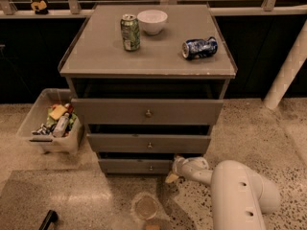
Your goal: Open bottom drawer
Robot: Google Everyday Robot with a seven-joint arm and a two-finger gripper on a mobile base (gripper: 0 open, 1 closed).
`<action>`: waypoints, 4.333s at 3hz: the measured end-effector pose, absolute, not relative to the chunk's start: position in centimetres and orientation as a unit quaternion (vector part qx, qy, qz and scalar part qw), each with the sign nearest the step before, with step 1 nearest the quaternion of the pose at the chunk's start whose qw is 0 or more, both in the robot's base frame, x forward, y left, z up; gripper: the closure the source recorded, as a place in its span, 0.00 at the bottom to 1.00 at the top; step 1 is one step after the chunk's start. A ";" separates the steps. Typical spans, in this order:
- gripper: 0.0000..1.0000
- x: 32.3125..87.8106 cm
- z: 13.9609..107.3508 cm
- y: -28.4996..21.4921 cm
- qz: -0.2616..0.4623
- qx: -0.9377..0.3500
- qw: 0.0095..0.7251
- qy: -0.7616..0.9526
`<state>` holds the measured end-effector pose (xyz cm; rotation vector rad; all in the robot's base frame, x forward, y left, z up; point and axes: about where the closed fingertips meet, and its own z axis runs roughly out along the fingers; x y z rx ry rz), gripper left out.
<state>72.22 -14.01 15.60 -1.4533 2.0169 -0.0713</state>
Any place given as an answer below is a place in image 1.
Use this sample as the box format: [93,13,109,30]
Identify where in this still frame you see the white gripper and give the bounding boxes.
[165,154,195,184]

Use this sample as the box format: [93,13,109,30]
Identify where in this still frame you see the grey bottom drawer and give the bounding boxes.
[99,159,172,174]

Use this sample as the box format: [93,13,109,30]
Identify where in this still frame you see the grey drawer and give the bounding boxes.
[72,99,223,126]
[87,133,211,153]
[99,159,172,174]

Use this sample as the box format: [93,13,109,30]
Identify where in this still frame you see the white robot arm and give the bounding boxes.
[165,155,281,230]

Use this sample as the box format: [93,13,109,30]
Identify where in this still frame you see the grey middle drawer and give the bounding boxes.
[87,133,211,153]

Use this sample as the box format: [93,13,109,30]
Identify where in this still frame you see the grey drawer cabinet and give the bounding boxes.
[60,5,237,162]

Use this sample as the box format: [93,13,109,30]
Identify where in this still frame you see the grey top drawer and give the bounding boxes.
[72,99,223,126]

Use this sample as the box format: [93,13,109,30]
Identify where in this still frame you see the blue crushed soda can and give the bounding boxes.
[181,36,218,60]

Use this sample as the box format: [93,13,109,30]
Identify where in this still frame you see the white plastic bottle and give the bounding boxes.
[53,112,70,138]

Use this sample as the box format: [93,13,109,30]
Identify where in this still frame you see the yellow sponge in bin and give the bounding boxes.
[49,104,67,121]

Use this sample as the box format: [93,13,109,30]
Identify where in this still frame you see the clear plastic bin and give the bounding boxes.
[16,88,83,154]

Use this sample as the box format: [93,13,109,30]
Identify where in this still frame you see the green soda can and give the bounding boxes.
[121,13,140,52]

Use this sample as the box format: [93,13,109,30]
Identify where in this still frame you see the white ceramic bowl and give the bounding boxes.
[137,10,168,35]

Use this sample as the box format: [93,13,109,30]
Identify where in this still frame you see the white diagonal pillar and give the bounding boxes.
[263,21,307,109]

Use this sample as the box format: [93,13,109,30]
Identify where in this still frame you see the yellow black toy on ledge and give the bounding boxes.
[31,0,48,14]

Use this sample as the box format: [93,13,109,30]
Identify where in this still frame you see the black handle on floor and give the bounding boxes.
[38,210,59,230]

